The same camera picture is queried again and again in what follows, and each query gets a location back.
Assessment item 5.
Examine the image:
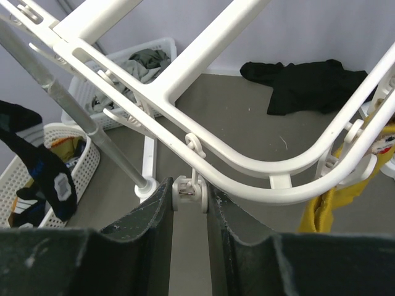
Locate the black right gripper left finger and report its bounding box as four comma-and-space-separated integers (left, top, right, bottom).
1, 178, 173, 295

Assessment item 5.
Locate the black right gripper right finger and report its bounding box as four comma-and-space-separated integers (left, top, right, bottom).
207, 187, 394, 295

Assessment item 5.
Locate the yellow bear sock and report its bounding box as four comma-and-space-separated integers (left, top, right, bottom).
298, 123, 394, 233

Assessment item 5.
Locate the white clip sock hanger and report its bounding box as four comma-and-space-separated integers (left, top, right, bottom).
0, 0, 395, 214

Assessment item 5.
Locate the black blue patterned sock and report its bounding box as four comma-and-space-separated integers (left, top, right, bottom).
1, 101, 77, 222

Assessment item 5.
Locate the white oval sock basket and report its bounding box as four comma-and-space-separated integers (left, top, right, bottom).
1, 123, 101, 228

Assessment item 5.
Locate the grey white drying rack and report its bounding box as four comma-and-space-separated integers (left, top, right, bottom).
0, 12, 395, 203

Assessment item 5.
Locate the black garment on floor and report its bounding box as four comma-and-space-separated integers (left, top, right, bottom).
239, 59, 368, 116

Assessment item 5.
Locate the grey clothes pile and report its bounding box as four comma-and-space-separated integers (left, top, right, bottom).
85, 49, 171, 115

